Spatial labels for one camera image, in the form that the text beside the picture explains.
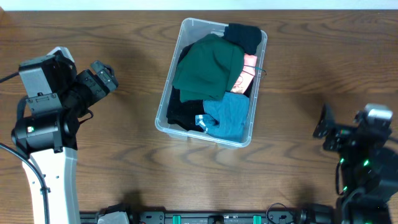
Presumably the coral pink printed shirt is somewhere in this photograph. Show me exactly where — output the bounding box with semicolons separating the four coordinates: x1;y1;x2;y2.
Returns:
231;54;257;94

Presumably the black garment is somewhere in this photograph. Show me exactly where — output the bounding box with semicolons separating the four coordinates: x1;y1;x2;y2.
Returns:
165;43;206;133

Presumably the blue garment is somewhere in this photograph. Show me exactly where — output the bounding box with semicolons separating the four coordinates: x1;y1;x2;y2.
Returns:
195;92;250;142

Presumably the dark navy garment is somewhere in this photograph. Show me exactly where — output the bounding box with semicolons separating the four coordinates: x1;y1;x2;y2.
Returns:
223;23;262;55

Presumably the clear plastic storage bin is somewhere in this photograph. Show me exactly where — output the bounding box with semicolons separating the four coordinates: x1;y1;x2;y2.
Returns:
155;17;264;149

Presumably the dark green garment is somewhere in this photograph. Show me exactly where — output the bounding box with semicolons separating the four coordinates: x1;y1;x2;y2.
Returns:
172;34;244;103

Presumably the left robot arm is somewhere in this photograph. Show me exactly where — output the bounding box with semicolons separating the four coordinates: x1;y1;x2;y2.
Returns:
11;47;119;223

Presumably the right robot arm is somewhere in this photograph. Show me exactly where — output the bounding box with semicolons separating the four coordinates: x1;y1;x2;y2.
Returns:
295;104;397;223

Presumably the black mounting rail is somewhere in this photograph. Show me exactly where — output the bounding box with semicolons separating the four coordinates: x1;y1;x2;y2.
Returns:
80;203;307;224

